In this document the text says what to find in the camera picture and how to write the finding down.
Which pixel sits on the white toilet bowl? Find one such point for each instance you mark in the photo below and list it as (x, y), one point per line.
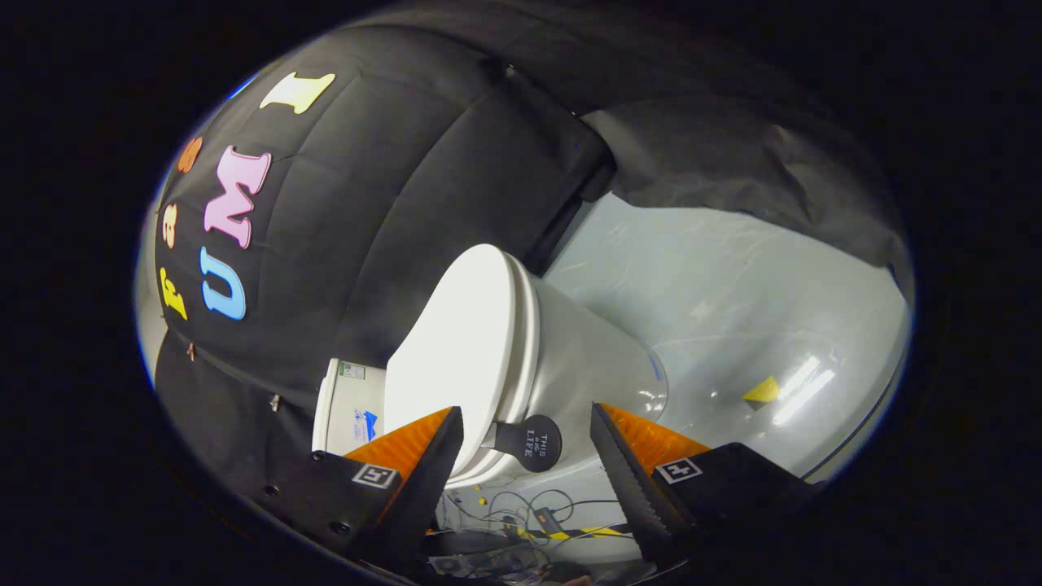
(586, 358)

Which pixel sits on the white toilet tank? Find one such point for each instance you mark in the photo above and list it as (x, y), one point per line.
(342, 415)

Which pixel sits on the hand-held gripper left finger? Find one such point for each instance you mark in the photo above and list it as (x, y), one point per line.
(431, 480)

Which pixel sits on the white toilet lid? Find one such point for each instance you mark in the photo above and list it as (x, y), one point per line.
(456, 342)

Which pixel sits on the yellow black striped tape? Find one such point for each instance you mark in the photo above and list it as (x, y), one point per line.
(570, 534)

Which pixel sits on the black electronic device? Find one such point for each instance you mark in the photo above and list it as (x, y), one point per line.
(480, 563)

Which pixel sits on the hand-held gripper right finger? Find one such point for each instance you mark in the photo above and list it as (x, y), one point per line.
(631, 480)

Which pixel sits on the black backdrop cloth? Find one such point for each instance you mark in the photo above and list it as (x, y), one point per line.
(366, 244)

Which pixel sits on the yellow triangular floor marker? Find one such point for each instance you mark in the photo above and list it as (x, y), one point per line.
(763, 392)

